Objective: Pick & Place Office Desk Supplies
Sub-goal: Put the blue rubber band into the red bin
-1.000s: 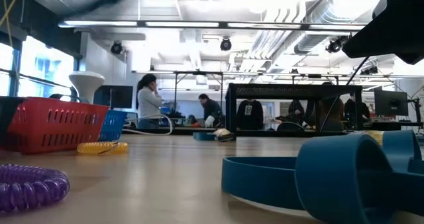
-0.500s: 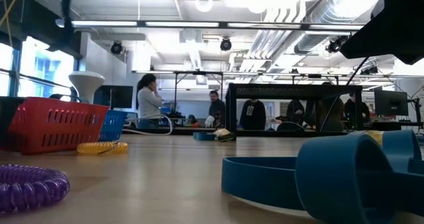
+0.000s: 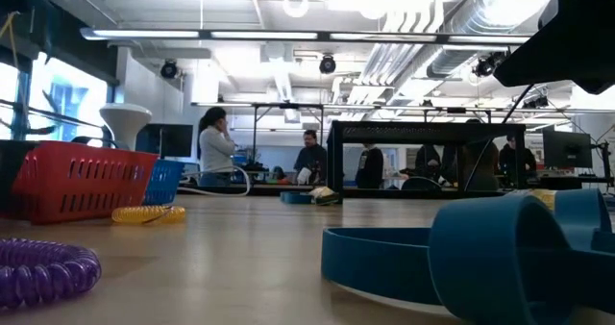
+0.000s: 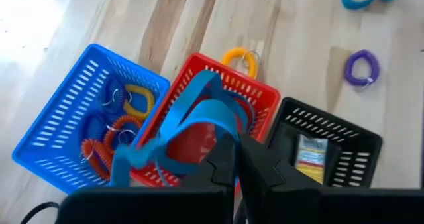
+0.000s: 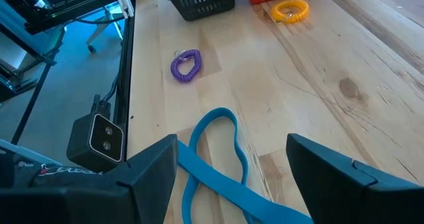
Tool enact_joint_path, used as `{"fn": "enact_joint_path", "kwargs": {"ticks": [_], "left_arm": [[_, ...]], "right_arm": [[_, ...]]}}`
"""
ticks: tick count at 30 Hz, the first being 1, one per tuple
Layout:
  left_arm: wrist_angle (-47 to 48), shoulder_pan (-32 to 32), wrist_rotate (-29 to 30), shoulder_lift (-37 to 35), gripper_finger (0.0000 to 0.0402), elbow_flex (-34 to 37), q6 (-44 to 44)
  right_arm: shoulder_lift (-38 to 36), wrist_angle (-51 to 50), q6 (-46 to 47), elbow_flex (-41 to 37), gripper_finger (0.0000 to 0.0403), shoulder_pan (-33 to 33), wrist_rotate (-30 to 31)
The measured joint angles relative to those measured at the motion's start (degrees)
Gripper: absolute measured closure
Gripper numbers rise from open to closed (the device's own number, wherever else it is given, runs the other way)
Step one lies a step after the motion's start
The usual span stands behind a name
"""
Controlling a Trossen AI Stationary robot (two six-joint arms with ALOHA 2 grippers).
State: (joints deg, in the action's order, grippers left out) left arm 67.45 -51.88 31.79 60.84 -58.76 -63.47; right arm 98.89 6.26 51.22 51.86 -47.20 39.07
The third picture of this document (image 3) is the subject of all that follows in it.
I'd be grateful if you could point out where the yellow coil wristband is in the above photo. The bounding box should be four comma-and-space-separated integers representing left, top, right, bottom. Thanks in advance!
111, 204, 187, 226

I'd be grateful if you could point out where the red plastic basket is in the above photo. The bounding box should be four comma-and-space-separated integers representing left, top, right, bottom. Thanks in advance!
8, 139, 160, 226

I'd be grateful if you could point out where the yellow crayon box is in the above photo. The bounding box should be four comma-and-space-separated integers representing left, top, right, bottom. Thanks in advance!
527, 187, 559, 212

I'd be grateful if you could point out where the purple coil wristband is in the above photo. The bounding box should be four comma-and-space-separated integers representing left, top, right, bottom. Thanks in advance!
0, 237, 103, 310

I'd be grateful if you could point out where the black mesh shelf riser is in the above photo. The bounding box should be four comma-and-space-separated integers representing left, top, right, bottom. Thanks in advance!
326, 119, 529, 205

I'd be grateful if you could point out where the black chair back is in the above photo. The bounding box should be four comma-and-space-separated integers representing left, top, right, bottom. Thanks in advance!
401, 176, 444, 191

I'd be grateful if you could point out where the black computer monitor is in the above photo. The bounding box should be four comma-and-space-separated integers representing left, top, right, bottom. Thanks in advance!
542, 130, 594, 169
135, 123, 194, 159

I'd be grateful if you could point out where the blue plastic basket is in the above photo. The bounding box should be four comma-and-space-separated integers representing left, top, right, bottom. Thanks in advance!
142, 158, 186, 207

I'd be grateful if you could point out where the long ceiling light bar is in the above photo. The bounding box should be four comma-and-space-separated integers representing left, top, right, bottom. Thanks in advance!
80, 26, 532, 45

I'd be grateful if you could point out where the white mushroom lamp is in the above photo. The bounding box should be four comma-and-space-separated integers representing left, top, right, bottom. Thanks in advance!
99, 102, 153, 152

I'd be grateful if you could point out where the black ceiling light cluster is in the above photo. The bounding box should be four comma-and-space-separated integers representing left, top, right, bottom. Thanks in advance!
472, 49, 514, 79

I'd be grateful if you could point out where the bright window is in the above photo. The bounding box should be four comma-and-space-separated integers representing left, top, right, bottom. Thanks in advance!
0, 50, 110, 143

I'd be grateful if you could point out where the black plastic bin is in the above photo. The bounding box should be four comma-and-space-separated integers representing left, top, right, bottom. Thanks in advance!
0, 139, 40, 212

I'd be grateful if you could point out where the black metal frame stand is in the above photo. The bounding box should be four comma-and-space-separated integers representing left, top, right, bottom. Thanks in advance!
252, 102, 326, 172

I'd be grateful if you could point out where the white curved hose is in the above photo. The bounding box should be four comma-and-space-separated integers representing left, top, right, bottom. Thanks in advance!
177, 164, 253, 198

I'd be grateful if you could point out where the white ring ceiling lamp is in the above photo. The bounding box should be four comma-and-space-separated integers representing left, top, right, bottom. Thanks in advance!
282, 0, 310, 20

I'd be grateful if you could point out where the black hanging cable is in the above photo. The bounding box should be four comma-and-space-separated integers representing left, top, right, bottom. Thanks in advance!
462, 83, 535, 192

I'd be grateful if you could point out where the silver ventilation duct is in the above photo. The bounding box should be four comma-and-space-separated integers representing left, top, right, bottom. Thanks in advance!
426, 0, 561, 80

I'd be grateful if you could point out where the yellow hanging cable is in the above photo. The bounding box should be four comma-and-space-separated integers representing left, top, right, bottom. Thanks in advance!
0, 11, 21, 71

